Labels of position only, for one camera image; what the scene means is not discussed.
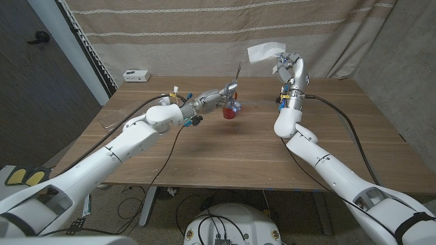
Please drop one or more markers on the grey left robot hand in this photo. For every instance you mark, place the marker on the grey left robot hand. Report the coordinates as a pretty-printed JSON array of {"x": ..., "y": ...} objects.
[{"x": 211, "y": 100}]

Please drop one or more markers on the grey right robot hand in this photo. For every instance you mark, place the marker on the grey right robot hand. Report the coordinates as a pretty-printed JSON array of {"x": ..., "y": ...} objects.
[{"x": 296, "y": 85}]

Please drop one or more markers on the white tissue sheet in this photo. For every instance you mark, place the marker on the white tissue sheet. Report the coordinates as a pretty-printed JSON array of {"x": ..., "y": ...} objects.
[{"x": 262, "y": 52}]

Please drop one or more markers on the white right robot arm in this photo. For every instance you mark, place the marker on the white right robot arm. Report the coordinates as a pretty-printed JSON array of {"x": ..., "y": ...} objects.
[{"x": 327, "y": 163}]

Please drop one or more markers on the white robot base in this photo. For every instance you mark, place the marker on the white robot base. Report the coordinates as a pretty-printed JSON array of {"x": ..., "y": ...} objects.
[{"x": 235, "y": 224}]

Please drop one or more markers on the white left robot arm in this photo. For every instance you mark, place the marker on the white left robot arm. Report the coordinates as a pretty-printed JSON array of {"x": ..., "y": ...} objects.
[{"x": 112, "y": 156}]

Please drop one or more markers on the red plastic cup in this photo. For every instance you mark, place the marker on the red plastic cup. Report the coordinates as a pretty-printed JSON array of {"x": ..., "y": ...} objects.
[{"x": 229, "y": 114}]

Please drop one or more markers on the clear plastic bottle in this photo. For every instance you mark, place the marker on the clear plastic bottle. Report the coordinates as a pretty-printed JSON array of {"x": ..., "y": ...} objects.
[{"x": 116, "y": 117}]

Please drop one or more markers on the beige striped curtain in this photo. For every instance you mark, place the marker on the beige striped curtain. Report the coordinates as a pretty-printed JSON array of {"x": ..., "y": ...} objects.
[{"x": 204, "y": 34}]

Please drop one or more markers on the white power box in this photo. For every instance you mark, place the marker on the white power box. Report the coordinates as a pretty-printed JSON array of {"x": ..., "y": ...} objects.
[{"x": 137, "y": 76}]

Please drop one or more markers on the white table leg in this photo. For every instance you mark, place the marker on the white table leg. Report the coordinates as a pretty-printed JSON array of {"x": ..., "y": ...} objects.
[{"x": 148, "y": 207}]

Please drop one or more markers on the grey table leg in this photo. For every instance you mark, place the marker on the grey table leg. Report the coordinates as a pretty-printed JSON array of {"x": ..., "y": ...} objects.
[{"x": 323, "y": 217}]

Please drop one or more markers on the white tube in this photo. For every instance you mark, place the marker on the white tube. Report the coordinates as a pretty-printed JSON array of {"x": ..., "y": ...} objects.
[{"x": 86, "y": 206}]

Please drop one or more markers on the dark wooden door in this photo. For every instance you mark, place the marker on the dark wooden door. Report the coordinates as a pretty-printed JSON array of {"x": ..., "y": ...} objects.
[{"x": 34, "y": 102}]

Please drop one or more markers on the black perforated plate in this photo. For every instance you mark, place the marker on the black perforated plate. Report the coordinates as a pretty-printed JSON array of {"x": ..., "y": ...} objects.
[{"x": 75, "y": 226}]

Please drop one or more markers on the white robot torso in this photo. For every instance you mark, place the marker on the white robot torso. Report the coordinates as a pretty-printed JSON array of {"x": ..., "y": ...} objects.
[{"x": 68, "y": 241}]

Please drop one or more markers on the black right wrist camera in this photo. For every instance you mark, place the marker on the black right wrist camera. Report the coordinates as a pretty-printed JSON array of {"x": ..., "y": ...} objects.
[{"x": 278, "y": 100}]

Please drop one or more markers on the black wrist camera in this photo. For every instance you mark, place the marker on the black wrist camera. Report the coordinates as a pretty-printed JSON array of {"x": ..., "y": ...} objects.
[
  {"x": 278, "y": 100},
  {"x": 197, "y": 119}
]

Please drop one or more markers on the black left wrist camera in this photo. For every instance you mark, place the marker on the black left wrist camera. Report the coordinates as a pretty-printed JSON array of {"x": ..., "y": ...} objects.
[{"x": 197, "y": 119}]

